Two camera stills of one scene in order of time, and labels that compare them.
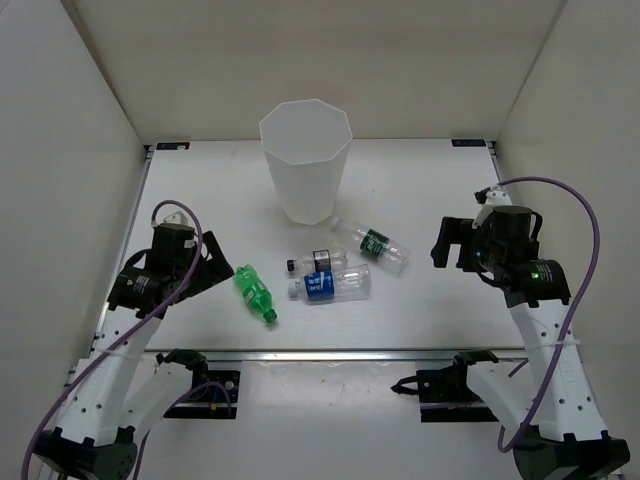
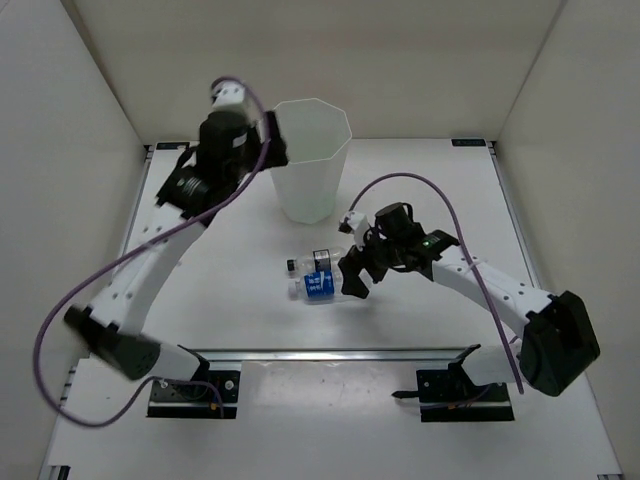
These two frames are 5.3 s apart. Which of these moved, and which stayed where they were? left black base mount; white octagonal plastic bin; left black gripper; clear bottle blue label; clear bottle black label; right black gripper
Moved: left black gripper; right black gripper
Stayed: left black base mount; clear bottle black label; white octagonal plastic bin; clear bottle blue label
